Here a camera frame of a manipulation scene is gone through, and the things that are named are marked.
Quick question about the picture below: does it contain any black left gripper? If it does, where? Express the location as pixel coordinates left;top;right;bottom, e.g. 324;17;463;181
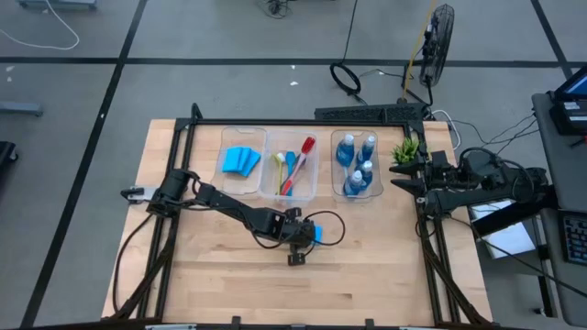
263;206;317;267

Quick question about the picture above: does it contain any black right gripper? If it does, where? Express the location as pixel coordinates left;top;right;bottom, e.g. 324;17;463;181
388;149;460;203

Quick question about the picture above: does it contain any blue dish brush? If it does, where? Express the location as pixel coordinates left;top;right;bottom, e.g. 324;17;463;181
284;150;298;197

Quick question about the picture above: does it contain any red dish brush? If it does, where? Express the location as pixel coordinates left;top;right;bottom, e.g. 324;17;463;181
279;136;317;197

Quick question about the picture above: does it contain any green plant white pot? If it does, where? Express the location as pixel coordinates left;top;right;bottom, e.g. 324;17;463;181
389;137;421;166

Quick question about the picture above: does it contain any tall clear plastic bin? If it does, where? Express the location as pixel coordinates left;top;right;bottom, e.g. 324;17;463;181
259;129;321;203

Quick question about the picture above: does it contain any shallow clear plastic bin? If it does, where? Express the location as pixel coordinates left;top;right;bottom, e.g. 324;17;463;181
329;128;384;204
215;126;270;199

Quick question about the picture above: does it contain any black perforated bar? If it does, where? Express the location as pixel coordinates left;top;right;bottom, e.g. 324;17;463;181
314;102;430;123

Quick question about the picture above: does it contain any white paper sheet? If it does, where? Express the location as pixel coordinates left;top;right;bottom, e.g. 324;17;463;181
467;199;537;261

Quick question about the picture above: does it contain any black floor fan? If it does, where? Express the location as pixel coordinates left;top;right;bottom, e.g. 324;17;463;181
417;3;456;88

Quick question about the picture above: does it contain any gray desk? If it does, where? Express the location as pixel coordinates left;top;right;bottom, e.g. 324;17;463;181
530;89;587;327

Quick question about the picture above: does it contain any laptop computer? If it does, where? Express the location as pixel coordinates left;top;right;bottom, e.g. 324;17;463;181
548;63;587;137

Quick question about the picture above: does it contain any black keyboard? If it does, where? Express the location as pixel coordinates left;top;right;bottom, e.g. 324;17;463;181
559;211;587;267

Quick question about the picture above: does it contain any black floor object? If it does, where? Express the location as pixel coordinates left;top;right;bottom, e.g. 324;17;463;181
0;140;19;178

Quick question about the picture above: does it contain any gray metal floor foot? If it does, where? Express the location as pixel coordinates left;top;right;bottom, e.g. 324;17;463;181
0;101;45;118
17;0;98;11

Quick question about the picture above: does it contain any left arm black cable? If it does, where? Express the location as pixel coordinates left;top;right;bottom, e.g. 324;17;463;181
256;209;346;248

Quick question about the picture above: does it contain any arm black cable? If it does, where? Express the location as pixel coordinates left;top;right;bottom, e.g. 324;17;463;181
458;145;488;162
256;209;346;248

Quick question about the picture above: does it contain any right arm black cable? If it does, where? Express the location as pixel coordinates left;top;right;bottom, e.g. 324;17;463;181
458;145;488;162

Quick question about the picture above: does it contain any black table frame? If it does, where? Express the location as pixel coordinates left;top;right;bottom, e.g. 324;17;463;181
108;102;494;327

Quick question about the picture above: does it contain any coiled black floor cable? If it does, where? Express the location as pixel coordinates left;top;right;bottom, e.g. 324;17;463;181
328;0;368;105

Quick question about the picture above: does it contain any yellow cable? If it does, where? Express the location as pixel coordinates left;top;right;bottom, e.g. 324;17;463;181
401;0;437;101

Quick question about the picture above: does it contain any black cable bundle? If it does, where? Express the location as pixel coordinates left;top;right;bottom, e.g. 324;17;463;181
260;0;293;19

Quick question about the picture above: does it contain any white floor cable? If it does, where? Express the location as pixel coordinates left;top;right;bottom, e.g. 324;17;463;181
0;0;81;51

